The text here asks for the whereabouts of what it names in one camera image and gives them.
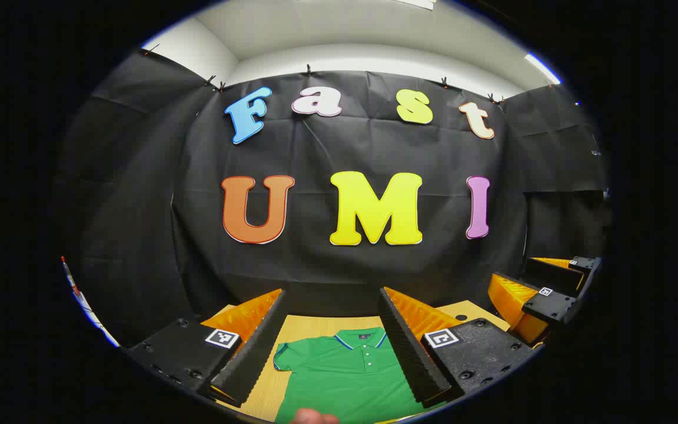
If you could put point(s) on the row of black backdrop clips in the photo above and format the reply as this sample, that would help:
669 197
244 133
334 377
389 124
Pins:
308 70

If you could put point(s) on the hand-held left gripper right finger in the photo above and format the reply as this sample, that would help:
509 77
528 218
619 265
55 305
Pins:
409 347

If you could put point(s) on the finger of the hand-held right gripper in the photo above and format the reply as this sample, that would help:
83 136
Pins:
554 275
551 306

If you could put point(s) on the white side desk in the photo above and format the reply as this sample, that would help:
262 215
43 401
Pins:
89 312

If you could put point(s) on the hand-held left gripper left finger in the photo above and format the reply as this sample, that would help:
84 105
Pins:
256 347

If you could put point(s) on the green T-shirt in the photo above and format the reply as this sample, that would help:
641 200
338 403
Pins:
345 383

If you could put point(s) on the black backdrop cloth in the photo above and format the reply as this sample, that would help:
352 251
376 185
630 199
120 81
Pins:
327 147

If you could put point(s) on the ceiling light panel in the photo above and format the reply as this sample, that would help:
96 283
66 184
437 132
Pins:
542 68
415 3

